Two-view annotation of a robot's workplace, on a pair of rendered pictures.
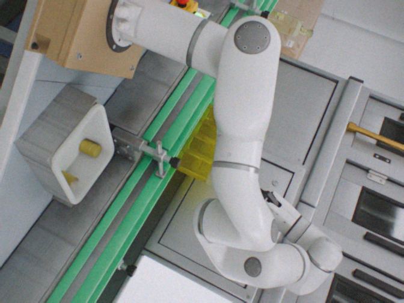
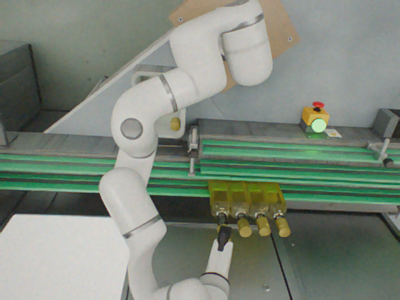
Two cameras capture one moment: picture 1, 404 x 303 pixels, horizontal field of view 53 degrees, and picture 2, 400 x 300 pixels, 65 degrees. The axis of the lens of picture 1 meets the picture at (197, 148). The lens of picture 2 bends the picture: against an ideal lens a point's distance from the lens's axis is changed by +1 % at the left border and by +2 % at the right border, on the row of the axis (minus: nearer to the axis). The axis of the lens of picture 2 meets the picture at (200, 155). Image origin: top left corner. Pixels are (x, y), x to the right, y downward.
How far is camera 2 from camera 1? 0.80 m
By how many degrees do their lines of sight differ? 51
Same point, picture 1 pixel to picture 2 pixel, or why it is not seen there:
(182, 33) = not seen: hidden behind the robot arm
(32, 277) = (84, 145)
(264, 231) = (122, 111)
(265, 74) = (216, 15)
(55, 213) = not seen: hidden behind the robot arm
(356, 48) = not seen: outside the picture
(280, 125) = (337, 278)
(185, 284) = (123, 251)
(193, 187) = (212, 227)
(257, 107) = (189, 25)
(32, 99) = (160, 49)
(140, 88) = (237, 126)
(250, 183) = (153, 87)
